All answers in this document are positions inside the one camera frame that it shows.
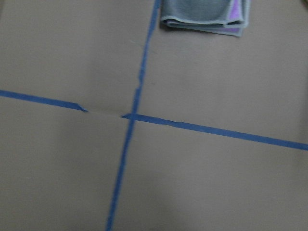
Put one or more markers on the grey folded cloth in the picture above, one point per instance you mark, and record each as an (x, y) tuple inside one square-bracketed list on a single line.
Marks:
[(226, 17)]

